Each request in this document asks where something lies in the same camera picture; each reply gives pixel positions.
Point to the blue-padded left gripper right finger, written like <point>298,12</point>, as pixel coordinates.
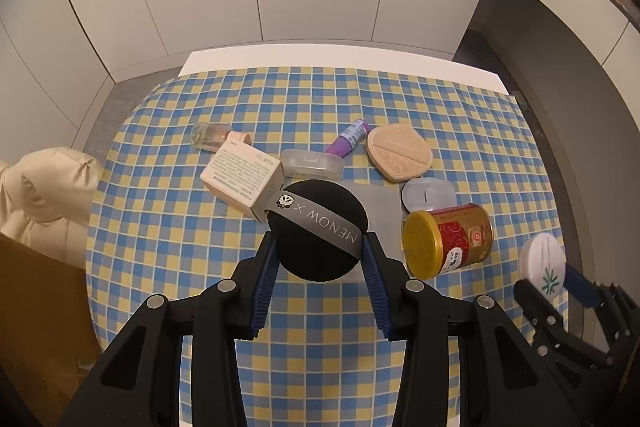
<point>503,380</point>

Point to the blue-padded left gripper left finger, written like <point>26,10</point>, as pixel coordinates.
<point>136,380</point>

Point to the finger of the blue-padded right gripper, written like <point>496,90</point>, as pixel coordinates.
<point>537,306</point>
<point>583,290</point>

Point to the white round compact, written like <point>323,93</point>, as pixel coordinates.
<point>542,262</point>

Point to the red gold tin can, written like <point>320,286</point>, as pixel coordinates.
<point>441,241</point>

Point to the frosted square plastic case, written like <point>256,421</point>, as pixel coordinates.
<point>384,211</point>

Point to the black powder puff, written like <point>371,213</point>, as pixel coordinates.
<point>318,227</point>

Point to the beige square carton box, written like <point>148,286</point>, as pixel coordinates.
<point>243,177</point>

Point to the blue yellow checkered tablecloth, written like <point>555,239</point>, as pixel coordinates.
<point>320,359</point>

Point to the peach teardrop sponge case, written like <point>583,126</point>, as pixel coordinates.
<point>399,152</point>

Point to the small clear oblong case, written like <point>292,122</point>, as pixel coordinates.
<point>307,164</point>

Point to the purple tube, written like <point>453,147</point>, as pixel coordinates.
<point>349,138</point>

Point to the small clear glass bottle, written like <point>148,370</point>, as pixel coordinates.
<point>211,136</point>

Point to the brown cardboard box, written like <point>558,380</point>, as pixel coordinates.
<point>48,344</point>

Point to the cream padded armchair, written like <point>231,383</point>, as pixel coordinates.
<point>46,200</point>

